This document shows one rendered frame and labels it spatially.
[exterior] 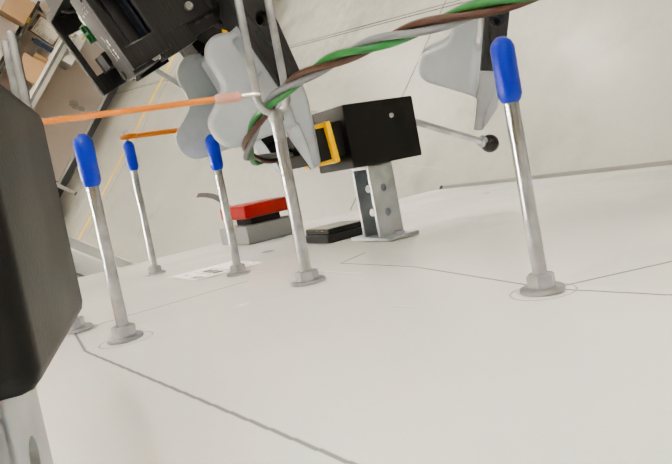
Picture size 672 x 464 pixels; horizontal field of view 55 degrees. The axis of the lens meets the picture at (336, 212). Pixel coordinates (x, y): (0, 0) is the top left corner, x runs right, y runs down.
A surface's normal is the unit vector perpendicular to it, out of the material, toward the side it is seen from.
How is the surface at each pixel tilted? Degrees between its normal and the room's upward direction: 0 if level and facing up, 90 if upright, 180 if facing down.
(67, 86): 90
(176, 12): 87
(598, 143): 0
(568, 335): 53
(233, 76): 83
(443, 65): 65
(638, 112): 0
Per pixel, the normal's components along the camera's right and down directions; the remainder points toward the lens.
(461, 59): -0.19, 0.40
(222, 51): 0.47, -0.11
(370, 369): -0.18, -0.98
